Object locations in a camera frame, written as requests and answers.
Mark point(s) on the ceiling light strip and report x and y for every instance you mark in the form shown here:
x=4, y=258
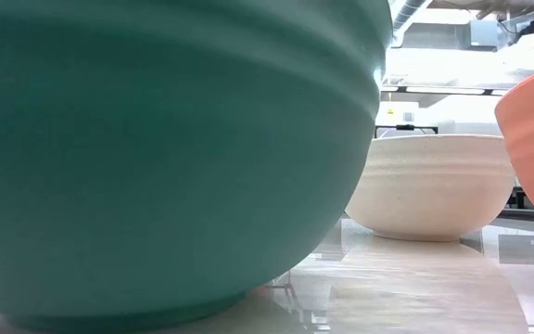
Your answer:
x=443, y=90

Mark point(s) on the black metal table frame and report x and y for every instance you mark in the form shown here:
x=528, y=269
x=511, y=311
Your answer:
x=522, y=214

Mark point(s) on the cream bowl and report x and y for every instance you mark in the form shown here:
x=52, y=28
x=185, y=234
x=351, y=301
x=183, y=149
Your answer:
x=434, y=185

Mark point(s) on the silver ceiling duct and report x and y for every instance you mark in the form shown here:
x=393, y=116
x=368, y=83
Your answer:
x=406, y=11

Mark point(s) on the green bowl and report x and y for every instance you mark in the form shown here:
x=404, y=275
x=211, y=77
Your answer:
x=156, y=162

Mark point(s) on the white glossy table sheet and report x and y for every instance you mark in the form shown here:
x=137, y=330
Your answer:
x=410, y=287

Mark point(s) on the grey ceiling box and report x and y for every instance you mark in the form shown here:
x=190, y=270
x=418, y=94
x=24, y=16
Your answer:
x=484, y=33

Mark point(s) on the white cabinet yellow label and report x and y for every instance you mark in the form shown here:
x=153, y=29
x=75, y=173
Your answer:
x=397, y=116

